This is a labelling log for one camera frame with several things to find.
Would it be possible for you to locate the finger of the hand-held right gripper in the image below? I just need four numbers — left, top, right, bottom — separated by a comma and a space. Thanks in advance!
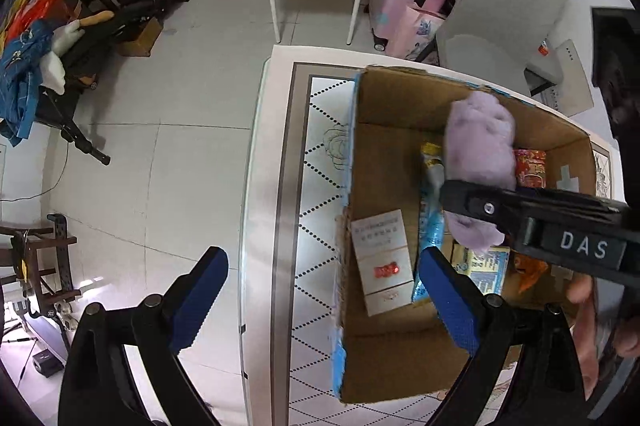
440, 180, 528, 249

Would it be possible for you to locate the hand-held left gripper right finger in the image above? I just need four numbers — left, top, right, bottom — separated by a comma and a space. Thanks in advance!
417, 247, 589, 426

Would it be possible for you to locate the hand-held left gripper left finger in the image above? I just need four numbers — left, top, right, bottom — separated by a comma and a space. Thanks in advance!
57, 246, 230, 426

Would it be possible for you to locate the white and blue carton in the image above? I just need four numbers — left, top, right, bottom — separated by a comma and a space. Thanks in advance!
450, 246, 511, 297

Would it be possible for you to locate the long blue packet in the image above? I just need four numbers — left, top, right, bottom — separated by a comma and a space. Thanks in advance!
411, 143, 447, 305

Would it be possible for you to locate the orange snack packet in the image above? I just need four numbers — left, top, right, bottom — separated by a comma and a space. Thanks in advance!
512, 253, 549, 295

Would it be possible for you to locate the red snack packet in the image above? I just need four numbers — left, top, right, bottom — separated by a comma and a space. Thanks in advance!
513, 149, 549, 189

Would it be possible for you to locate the purple plush toy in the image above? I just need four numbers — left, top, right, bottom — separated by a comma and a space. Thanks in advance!
444, 89, 518, 257

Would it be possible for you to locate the white card booklet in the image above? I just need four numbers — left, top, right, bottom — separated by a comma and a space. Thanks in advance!
350, 209, 417, 317

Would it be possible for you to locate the person's right hand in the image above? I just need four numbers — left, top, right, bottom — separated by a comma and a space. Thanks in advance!
566, 275, 600, 401

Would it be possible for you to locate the dark wooden chair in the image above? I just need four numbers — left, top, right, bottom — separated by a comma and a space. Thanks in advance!
0, 213, 84, 323

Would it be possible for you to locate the white board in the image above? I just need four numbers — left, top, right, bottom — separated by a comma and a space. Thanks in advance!
547, 38, 595, 117

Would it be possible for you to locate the small black floor device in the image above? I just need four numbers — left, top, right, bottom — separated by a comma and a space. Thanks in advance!
32, 350, 64, 378

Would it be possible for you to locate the pink printed bag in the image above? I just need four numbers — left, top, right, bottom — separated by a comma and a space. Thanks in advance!
404, 4, 447, 62

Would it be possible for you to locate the small brown cardboard box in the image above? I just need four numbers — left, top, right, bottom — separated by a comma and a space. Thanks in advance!
117, 18, 164, 58

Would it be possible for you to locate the blue jacket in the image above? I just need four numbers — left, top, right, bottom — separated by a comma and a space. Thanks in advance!
0, 20, 55, 147

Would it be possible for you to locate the black folding stand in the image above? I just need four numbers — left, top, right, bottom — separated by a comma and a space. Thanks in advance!
34, 0, 191, 167

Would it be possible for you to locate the red cloth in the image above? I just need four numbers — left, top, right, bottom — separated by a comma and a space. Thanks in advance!
7, 0, 84, 45

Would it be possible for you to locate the black floor cable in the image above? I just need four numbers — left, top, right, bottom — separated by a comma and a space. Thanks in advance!
0, 140, 72, 203

